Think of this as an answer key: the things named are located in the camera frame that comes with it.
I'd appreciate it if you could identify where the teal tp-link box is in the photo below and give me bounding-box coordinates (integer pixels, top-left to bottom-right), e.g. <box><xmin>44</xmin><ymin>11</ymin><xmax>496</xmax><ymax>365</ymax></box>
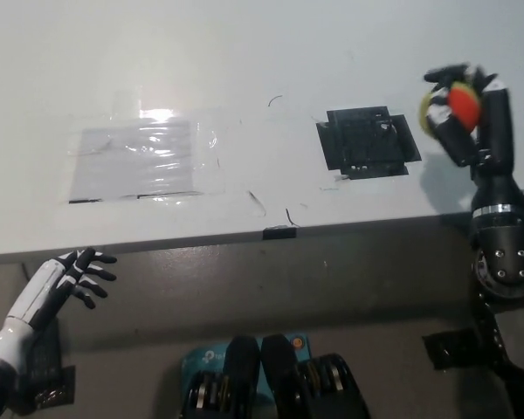
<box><xmin>181</xmin><ymin>332</ymin><xmax>309</xmax><ymax>398</ymax></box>

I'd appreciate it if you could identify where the yellow orange tennis ball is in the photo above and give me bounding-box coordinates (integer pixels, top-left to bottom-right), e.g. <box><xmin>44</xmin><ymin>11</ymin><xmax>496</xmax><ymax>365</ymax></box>
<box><xmin>417</xmin><ymin>85</ymin><xmax>482</xmax><ymax>137</ymax></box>

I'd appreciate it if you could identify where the grey paper sheet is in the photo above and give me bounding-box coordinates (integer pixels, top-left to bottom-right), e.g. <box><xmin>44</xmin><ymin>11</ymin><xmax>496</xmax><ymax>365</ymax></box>
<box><xmin>68</xmin><ymin>120</ymin><xmax>203</xmax><ymax>204</ymax></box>

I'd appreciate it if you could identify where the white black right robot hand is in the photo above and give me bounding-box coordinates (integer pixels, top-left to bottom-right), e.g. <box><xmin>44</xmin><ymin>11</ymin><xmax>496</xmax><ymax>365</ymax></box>
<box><xmin>422</xmin><ymin>63</ymin><xmax>515</xmax><ymax>172</ymax></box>

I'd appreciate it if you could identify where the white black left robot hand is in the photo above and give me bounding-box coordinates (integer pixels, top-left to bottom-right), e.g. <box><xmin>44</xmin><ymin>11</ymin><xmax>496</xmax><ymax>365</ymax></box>
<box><xmin>6</xmin><ymin>247</ymin><xmax>118</xmax><ymax>333</ymax></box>

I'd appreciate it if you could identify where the black mesh floor patch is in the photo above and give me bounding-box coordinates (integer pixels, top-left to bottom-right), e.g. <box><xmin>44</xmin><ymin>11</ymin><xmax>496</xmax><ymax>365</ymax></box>
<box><xmin>24</xmin><ymin>320</ymin><xmax>78</xmax><ymax>412</ymax></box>

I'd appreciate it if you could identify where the small black tape strip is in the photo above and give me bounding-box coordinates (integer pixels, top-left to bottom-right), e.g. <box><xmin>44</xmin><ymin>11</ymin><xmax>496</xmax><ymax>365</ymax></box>
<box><xmin>261</xmin><ymin>224</ymin><xmax>299</xmax><ymax>241</ymax></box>

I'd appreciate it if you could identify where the black floor tape patch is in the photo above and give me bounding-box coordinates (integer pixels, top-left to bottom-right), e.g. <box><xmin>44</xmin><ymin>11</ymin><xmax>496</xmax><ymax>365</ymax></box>
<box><xmin>421</xmin><ymin>329</ymin><xmax>484</xmax><ymax>371</ymax></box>

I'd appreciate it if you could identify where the clear plastic film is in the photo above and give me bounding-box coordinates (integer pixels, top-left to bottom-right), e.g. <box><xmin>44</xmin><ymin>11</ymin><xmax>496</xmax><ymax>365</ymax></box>
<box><xmin>64</xmin><ymin>106</ymin><xmax>224</xmax><ymax>206</ymax></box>

